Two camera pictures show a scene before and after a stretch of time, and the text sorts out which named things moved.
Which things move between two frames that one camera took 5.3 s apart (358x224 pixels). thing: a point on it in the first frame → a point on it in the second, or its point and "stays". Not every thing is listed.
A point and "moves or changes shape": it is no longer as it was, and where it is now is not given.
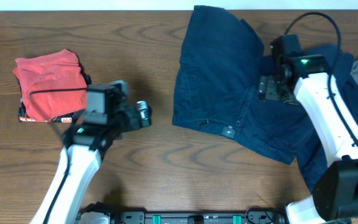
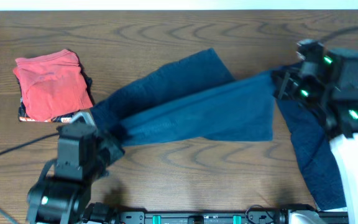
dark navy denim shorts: (222, 60) moves or changes shape
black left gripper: (135, 123) → (112, 147)
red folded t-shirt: (53, 85) stays
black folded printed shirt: (23, 116) stays
